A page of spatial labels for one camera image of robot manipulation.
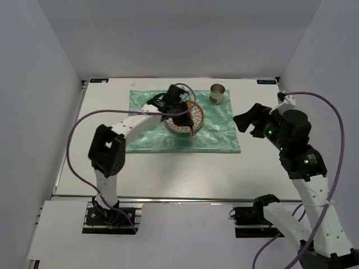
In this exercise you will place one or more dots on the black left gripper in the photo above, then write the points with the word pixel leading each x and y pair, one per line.
pixel 183 121

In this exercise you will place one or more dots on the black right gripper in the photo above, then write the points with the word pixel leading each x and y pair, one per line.
pixel 257 116

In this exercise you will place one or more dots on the floral plate with orange rim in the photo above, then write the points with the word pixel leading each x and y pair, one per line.
pixel 197 116

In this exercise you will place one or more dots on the gold knife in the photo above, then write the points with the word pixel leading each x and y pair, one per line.
pixel 191 123

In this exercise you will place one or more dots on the mint green satin cloth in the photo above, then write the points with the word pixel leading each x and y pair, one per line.
pixel 215 132

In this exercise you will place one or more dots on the cream metal cup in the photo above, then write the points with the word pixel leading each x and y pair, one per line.
pixel 216 93

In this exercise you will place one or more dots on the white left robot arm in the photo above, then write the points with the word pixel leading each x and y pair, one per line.
pixel 108 148

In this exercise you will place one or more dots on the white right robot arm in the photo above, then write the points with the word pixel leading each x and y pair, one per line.
pixel 324 244

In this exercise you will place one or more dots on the blue corner sticker right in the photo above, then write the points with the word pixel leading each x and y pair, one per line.
pixel 266 82

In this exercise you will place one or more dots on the blue corner sticker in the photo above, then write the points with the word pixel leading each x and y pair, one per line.
pixel 266 82
pixel 99 80

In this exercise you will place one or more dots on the blue corner sticker left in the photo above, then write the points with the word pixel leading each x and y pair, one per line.
pixel 99 80

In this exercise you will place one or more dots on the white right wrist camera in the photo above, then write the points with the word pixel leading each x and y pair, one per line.
pixel 285 102

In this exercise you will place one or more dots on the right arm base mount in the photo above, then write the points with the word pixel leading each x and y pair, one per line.
pixel 247 225

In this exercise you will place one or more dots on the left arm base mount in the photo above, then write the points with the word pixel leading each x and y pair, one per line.
pixel 117 224

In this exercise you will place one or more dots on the aluminium table edge rail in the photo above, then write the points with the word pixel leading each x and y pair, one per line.
pixel 124 199

